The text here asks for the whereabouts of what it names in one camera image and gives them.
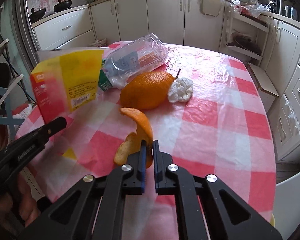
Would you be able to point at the white open shelf trolley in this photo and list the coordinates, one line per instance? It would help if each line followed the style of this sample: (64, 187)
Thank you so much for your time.
(244, 37)

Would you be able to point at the yellow plastic stool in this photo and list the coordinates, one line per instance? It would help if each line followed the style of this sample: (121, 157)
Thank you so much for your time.
(272, 220)

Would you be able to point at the red yellow snack bag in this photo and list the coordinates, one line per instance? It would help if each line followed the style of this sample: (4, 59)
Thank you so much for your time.
(65, 79)

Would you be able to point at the white tissue ball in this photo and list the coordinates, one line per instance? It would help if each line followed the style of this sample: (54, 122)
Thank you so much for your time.
(181, 90)

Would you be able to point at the clear plastic bottle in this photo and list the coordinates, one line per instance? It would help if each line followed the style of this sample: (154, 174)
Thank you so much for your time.
(126, 62)

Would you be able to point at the blue white shoe rack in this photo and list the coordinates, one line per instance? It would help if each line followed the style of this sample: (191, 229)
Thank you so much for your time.
(7, 85)

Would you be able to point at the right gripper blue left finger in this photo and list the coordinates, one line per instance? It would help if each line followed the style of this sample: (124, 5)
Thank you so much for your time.
(141, 171)

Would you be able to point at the person's left hand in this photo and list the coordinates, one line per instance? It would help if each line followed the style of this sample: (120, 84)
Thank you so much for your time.
(26, 204)

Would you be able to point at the white kitchen cabinets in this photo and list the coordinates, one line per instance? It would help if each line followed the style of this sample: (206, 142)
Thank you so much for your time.
(194, 23)

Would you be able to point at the black wok on counter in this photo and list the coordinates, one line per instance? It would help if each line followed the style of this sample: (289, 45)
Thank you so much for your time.
(62, 5)

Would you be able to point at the orange fruit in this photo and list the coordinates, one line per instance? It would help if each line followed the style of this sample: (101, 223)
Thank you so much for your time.
(146, 91)

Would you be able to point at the red white checkered tablecloth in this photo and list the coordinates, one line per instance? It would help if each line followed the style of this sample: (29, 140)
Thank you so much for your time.
(222, 130)

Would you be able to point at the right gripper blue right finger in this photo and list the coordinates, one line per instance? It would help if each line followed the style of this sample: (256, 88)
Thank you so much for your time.
(158, 168)

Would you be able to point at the orange peel piece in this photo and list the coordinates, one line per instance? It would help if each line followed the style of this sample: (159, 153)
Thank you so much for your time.
(132, 141)

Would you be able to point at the floral waste basket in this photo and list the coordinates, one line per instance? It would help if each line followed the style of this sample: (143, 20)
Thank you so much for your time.
(99, 43)

